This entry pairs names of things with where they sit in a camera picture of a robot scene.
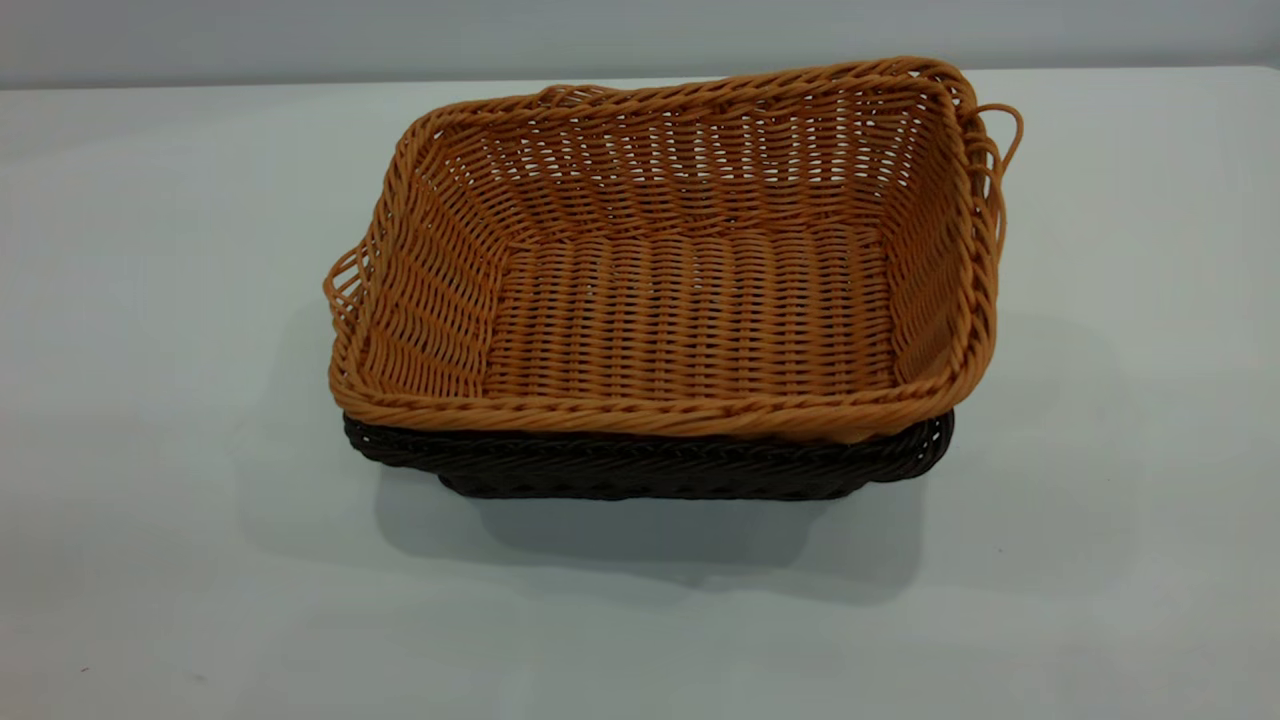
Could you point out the orange woven basket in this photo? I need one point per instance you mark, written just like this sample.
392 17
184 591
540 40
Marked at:
690 310

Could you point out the black woven basket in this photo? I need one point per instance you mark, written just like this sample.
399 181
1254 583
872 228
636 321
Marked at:
650 465

